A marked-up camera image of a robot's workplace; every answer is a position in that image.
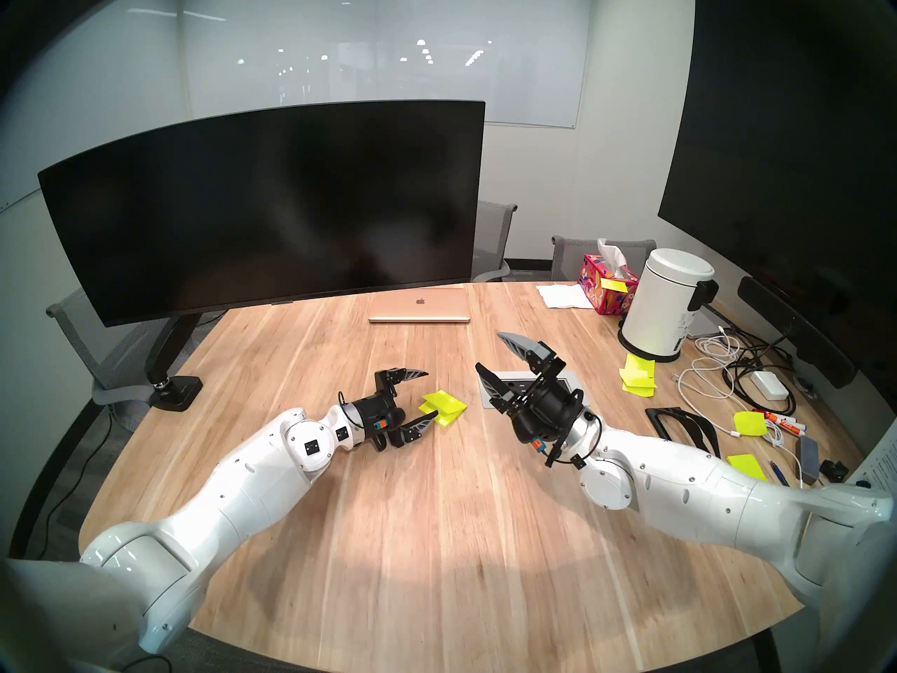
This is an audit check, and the black cable bundle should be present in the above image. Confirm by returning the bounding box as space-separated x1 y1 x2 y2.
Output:
722 325 800 416

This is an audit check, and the white cylindrical bin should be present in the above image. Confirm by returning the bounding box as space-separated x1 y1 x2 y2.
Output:
617 248 720 362

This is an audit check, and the colourful floral tissue box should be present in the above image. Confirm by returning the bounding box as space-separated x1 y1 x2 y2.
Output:
577 254 641 316

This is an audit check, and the white printed paper sheet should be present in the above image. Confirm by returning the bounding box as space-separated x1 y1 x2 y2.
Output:
844 437 897 497

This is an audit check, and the curved black desktop monitor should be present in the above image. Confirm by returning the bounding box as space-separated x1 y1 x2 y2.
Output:
38 101 486 327

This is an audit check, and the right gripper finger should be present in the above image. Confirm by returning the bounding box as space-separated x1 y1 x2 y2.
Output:
475 361 523 416
496 332 567 381

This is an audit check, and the grey table power outlet panel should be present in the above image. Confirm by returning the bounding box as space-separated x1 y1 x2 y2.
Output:
479 370 582 409

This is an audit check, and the white charging cable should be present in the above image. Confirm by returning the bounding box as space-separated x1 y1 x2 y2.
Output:
673 332 807 469

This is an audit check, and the glass wall whiteboard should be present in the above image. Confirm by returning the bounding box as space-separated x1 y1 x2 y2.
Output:
181 0 593 129

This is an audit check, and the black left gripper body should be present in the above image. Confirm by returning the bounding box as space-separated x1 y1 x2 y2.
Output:
348 391 407 454

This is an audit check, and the grey mesh office chair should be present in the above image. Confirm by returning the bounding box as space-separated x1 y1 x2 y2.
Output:
471 200 518 283
551 236 657 283
46 286 183 434

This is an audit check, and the large black wall television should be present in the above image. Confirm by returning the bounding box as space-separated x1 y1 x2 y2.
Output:
657 0 897 392

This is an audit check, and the white paper napkin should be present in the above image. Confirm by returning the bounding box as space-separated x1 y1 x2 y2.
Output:
536 283 595 309

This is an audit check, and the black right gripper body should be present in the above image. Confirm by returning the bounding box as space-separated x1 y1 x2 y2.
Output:
506 374 586 444

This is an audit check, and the pile of yellow sticky notes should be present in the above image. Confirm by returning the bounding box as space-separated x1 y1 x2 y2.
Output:
618 353 658 397

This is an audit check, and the red white marker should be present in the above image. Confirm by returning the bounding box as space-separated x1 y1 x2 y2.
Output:
753 410 807 435

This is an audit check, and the yellow sticky note pad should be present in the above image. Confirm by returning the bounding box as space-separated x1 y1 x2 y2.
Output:
419 390 467 430

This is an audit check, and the rose gold closed laptop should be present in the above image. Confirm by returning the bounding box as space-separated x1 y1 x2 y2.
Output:
368 287 471 324

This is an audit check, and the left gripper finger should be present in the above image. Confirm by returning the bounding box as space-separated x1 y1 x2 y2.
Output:
388 410 440 448
375 367 430 399

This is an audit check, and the grey whiteboard eraser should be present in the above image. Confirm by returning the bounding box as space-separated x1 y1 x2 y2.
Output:
794 437 822 484

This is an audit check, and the black video sound bar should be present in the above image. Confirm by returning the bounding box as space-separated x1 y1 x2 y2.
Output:
737 277 857 388

